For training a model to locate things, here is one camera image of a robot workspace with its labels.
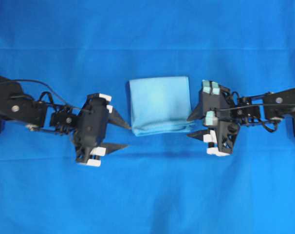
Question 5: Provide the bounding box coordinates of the light blue towel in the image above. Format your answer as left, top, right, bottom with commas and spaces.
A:
129, 76, 194, 137

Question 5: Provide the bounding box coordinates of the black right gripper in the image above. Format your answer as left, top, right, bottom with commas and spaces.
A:
187, 80, 240, 156

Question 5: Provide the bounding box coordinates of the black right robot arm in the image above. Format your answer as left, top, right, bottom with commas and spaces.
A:
188, 80, 295, 156

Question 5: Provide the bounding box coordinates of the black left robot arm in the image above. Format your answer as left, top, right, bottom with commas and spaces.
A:
0, 76, 131, 167

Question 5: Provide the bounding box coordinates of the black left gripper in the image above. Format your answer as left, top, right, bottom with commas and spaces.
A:
73, 93, 131, 167

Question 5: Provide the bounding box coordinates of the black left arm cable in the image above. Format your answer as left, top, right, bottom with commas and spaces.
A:
0, 79, 93, 114

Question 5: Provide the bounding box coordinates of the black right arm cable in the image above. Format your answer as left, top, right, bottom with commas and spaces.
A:
214, 103, 295, 114

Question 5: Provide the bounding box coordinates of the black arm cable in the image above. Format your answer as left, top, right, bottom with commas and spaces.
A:
0, 79, 93, 114
214, 103, 295, 114

